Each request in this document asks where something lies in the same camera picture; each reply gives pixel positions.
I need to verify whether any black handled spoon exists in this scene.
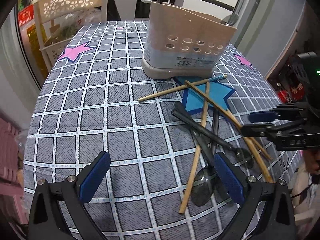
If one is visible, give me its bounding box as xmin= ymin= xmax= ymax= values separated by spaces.
xmin=171 ymin=108 xmax=254 ymax=168

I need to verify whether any bamboo chopstick curved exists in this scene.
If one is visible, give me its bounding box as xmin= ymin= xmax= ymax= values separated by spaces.
xmin=224 ymin=111 xmax=274 ymax=183

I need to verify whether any dark spoon black handle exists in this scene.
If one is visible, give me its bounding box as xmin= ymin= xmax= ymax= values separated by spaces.
xmin=191 ymin=108 xmax=221 ymax=208

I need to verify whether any black handled utensil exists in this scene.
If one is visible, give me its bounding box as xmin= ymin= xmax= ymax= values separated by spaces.
xmin=171 ymin=101 xmax=214 ymax=168

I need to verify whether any plain bamboo chopstick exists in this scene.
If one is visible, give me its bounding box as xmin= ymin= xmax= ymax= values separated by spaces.
xmin=178 ymin=100 xmax=208 ymax=214

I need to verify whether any blue-patterned bamboo chopstick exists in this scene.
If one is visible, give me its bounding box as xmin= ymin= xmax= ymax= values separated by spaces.
xmin=138 ymin=75 xmax=227 ymax=102

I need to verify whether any dark translucent plastic spoon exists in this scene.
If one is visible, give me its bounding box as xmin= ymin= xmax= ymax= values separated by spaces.
xmin=220 ymin=14 xmax=239 ymax=26

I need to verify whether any pink plastic crate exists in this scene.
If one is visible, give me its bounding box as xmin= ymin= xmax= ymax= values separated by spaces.
xmin=1 ymin=119 xmax=28 ymax=224

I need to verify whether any grey checkered star tablecloth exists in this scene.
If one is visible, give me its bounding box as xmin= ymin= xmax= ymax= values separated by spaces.
xmin=23 ymin=19 xmax=304 ymax=240

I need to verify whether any beige plastic utensil holder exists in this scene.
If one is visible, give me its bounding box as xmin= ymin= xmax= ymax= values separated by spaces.
xmin=142 ymin=1 xmax=236 ymax=79

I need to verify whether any beige perforated plastic shelf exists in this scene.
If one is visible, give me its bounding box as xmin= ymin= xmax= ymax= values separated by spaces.
xmin=34 ymin=0 xmax=108 ymax=71

